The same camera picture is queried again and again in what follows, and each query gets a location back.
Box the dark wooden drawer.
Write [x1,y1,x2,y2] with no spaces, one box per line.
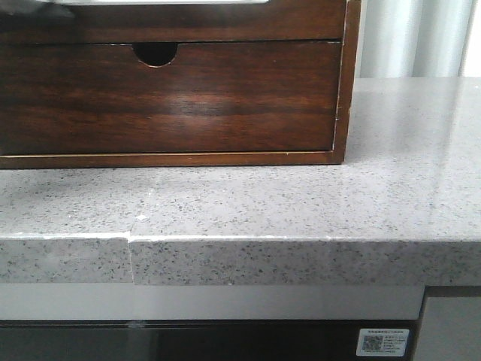
[1,41,340,155]
[1,1,346,44]

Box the dark wooden drawer cabinet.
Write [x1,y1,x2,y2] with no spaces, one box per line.
[1,1,361,169]

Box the white QR code sticker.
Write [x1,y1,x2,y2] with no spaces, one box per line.
[355,329,410,357]

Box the white curtain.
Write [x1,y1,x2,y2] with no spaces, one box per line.
[355,0,480,78]

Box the white tray on cabinet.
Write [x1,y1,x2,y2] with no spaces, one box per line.
[40,0,269,6]

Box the grey cabinet door panel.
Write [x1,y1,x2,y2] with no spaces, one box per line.
[413,287,480,360]

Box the black glass oven front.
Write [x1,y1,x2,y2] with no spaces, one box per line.
[1,320,418,360]

